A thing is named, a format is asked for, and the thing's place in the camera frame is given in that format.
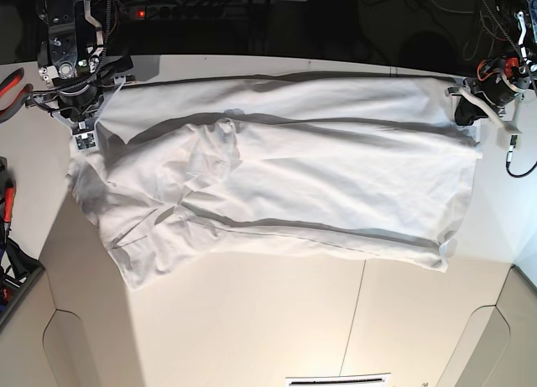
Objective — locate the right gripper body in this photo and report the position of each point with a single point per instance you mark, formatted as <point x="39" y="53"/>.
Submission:
<point x="80" y="107"/>

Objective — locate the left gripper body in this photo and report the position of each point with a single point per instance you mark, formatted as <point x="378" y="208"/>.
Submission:
<point x="496" y="98"/>

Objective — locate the white t-shirt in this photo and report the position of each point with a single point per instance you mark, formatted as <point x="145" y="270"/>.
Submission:
<point x="354" y="167"/>

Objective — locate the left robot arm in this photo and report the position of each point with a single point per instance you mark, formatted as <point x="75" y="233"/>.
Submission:
<point x="507" y="75"/>

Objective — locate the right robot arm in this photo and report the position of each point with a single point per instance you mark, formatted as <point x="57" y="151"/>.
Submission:
<point x="72" y="64"/>

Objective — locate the orange grey pliers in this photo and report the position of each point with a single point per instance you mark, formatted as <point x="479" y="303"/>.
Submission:
<point x="17" y="96"/>

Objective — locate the black power strip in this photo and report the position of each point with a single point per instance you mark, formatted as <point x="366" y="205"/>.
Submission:
<point x="163" y="11"/>

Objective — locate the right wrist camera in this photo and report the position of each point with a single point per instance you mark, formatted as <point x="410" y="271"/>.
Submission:
<point x="86" y="140"/>

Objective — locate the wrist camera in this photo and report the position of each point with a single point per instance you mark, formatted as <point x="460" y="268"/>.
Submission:
<point x="86" y="140"/>
<point x="506" y="137"/>

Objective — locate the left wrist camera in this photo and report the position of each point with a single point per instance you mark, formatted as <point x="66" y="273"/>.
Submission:
<point x="506" y="137"/>

